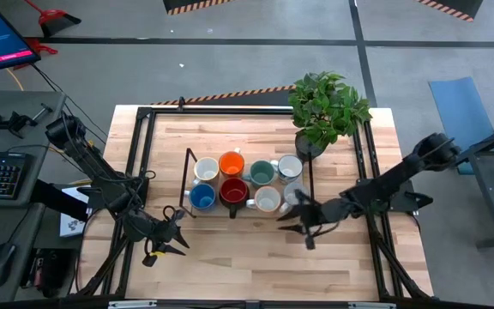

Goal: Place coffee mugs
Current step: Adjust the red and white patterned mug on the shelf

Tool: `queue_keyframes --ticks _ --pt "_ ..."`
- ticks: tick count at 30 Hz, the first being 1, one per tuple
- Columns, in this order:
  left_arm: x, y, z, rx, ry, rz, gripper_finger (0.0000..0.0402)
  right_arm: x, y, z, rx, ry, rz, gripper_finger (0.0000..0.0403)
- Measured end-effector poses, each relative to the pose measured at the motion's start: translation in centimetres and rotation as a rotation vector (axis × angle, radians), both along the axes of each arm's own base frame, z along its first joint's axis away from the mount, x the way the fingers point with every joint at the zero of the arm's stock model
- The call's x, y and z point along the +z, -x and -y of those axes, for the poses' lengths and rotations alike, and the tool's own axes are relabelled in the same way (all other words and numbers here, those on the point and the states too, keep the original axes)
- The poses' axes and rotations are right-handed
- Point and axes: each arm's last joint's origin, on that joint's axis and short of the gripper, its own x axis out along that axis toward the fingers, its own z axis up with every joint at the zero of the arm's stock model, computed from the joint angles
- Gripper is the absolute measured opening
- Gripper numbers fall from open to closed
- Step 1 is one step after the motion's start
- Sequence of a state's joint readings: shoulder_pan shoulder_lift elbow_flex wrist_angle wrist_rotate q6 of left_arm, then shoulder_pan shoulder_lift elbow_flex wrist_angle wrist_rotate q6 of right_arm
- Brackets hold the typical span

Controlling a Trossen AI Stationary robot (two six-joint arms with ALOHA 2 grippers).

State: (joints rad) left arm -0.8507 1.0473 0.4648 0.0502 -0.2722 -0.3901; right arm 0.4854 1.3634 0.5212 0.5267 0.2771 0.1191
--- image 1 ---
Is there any white mug dark blue rim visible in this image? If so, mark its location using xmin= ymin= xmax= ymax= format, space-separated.
xmin=269 ymin=154 xmax=304 ymax=185

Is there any potted green plant black pot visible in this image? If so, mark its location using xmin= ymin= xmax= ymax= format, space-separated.
xmin=287 ymin=70 xmax=373 ymax=163

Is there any silver metal bracket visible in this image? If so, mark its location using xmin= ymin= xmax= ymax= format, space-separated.
xmin=108 ymin=300 xmax=159 ymax=309
xmin=348 ymin=301 xmax=398 ymax=309

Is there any wooden shelf rack black frame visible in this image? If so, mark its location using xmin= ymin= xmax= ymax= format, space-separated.
xmin=178 ymin=147 xmax=316 ymax=219

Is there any black metal rig frame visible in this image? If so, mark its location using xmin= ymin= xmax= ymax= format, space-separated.
xmin=73 ymin=96 xmax=435 ymax=301

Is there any blue floor mat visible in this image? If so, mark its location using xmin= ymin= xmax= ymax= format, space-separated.
xmin=427 ymin=76 xmax=494 ymax=175

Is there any orange and white mug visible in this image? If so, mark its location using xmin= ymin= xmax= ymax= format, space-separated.
xmin=218 ymin=148 xmax=246 ymax=178

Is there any glossy blue mug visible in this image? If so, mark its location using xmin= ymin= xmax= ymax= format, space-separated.
xmin=183 ymin=183 xmax=217 ymax=212

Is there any pink white patterned mug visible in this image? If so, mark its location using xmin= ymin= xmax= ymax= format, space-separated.
xmin=192 ymin=156 xmax=221 ymax=186

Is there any grey green mug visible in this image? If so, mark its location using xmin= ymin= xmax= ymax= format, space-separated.
xmin=242 ymin=159 xmax=277 ymax=188

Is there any black computer mouse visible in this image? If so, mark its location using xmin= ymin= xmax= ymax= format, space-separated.
xmin=0 ymin=242 xmax=17 ymax=288

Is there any white printed booklet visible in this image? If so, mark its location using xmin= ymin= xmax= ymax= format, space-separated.
xmin=59 ymin=186 xmax=93 ymax=239

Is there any black elongated object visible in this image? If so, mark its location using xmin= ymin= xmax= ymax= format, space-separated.
xmin=29 ymin=179 xmax=92 ymax=223

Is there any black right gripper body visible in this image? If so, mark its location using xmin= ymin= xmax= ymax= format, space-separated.
xmin=293 ymin=188 xmax=353 ymax=251

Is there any black hazard striped mat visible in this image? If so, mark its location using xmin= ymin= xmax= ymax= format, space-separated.
xmin=162 ymin=0 xmax=236 ymax=17
xmin=149 ymin=84 xmax=299 ymax=107
xmin=413 ymin=0 xmax=485 ymax=23

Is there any red plastic broom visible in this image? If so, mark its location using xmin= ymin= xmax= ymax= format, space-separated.
xmin=13 ymin=37 xmax=59 ymax=70

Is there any black equipment box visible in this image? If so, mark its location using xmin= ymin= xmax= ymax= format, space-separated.
xmin=20 ymin=246 xmax=80 ymax=300

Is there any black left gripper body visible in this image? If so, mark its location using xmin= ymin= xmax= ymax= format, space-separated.
xmin=122 ymin=205 xmax=178 ymax=268

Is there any black clamp mount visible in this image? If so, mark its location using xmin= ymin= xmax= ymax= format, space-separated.
xmin=0 ymin=102 xmax=54 ymax=139

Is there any black mug red inside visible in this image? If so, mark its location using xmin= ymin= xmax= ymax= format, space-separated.
xmin=219 ymin=177 xmax=250 ymax=220

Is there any yellow white patterned mug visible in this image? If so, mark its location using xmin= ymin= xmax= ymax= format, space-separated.
xmin=245 ymin=185 xmax=282 ymax=214

